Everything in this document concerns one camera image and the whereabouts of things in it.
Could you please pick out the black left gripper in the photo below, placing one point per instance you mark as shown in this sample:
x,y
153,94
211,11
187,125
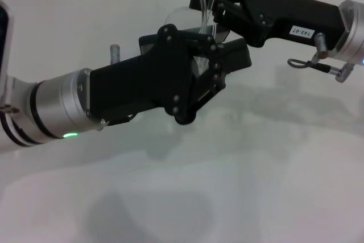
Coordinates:
x,y
136,83

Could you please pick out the silver plug on right gripper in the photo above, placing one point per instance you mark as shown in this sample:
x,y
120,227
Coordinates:
x,y
320,42

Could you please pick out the clear transparent glasses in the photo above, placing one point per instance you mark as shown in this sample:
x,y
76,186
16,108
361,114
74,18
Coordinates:
x,y
204,21

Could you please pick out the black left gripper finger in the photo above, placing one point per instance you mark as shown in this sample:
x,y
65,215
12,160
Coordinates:
x,y
236,62
233,47

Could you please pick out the black glasses case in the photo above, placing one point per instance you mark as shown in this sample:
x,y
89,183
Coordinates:
x,y
146,43

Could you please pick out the silver plug on left gripper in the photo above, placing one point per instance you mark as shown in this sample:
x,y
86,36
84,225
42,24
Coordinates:
x,y
115,53

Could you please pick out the silver plug on gripper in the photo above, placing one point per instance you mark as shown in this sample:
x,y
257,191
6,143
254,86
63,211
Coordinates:
x,y
320,42
115,53

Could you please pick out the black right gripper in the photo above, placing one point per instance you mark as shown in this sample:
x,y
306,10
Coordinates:
x,y
290,12

